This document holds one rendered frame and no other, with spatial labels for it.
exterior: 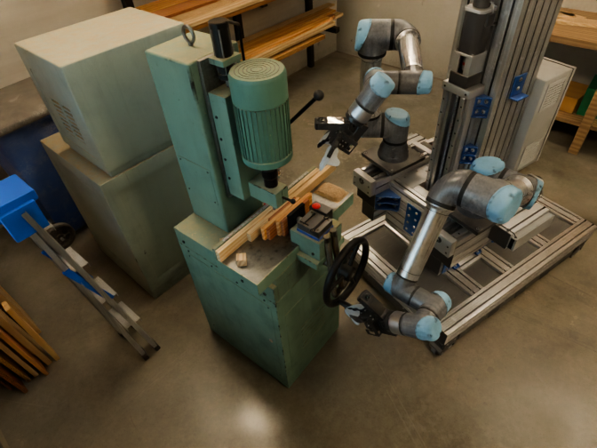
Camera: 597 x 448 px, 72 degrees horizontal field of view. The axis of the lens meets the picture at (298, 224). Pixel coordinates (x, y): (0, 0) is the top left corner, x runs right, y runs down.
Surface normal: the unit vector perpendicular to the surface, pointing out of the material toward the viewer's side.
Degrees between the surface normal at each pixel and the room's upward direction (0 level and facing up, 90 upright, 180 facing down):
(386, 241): 0
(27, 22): 90
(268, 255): 0
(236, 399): 1
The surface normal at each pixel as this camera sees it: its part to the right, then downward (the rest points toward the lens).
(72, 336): -0.05, -0.73
